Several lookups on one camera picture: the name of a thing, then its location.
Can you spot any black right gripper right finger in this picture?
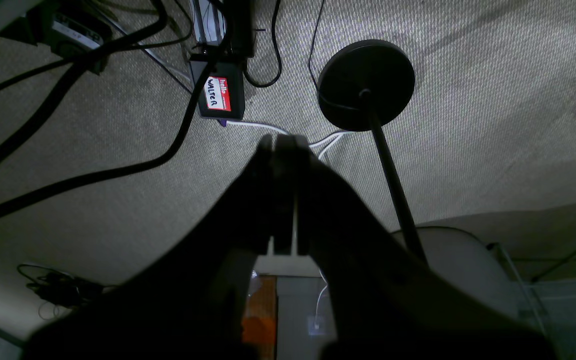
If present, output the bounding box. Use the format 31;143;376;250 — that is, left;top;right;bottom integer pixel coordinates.
274;135;557;360

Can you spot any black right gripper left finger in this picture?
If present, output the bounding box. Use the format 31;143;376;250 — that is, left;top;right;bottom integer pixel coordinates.
23;135;272;360

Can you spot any black box with name tag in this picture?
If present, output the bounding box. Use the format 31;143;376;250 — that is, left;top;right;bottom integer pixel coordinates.
198;55;246;126

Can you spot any black round lamp stand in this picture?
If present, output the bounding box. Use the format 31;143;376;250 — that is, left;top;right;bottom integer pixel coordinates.
313;39;428;264

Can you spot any white cable on carpet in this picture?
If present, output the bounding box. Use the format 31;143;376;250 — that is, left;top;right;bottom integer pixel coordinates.
225;119;354;161

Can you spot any thick black cable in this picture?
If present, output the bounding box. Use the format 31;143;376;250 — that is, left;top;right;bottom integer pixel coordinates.
0;0;234;233

